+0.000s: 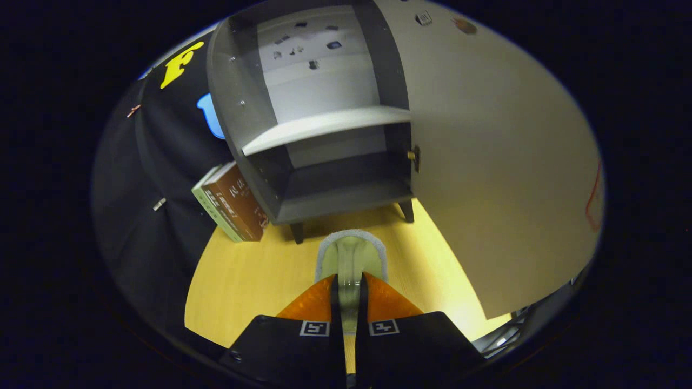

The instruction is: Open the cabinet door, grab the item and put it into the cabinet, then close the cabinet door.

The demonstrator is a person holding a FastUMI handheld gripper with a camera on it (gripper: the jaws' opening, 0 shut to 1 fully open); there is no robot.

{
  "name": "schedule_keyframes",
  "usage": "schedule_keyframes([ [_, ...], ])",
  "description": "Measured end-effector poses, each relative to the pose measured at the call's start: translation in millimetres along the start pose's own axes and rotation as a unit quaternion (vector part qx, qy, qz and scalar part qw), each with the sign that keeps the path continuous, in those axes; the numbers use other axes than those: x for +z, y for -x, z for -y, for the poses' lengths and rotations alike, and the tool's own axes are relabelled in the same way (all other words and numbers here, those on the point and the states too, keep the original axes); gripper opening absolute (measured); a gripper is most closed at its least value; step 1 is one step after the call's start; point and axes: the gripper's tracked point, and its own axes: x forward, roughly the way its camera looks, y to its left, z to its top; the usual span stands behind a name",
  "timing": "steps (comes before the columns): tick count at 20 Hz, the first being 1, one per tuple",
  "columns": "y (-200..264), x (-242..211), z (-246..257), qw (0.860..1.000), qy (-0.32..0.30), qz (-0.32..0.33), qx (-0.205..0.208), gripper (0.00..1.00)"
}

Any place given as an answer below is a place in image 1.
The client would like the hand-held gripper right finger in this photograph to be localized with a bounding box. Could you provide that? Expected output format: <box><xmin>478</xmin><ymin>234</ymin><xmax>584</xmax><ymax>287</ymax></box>
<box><xmin>354</xmin><ymin>272</ymin><xmax>487</xmax><ymax>389</ymax></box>

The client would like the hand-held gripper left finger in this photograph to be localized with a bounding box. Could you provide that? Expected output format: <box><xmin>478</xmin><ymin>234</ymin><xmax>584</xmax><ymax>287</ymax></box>
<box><xmin>230</xmin><ymin>273</ymin><xmax>347</xmax><ymax>389</ymax></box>

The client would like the beige cabinet door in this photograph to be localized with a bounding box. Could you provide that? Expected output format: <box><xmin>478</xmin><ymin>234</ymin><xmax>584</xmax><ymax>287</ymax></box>
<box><xmin>376</xmin><ymin>0</ymin><xmax>605</xmax><ymax>320</ymax></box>

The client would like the brown book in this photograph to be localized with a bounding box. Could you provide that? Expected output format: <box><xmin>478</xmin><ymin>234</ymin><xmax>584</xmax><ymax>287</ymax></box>
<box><xmin>203</xmin><ymin>162</ymin><xmax>269</xmax><ymax>242</ymax></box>

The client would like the grey cabinet shelf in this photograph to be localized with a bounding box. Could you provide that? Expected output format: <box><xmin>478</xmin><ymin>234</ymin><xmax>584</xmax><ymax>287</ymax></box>
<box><xmin>242</xmin><ymin>106</ymin><xmax>412</xmax><ymax>157</ymax></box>

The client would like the black backdrop cloth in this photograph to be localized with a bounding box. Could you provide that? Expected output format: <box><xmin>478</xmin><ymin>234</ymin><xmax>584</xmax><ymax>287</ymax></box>
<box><xmin>92</xmin><ymin>32</ymin><xmax>238</xmax><ymax>346</ymax></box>

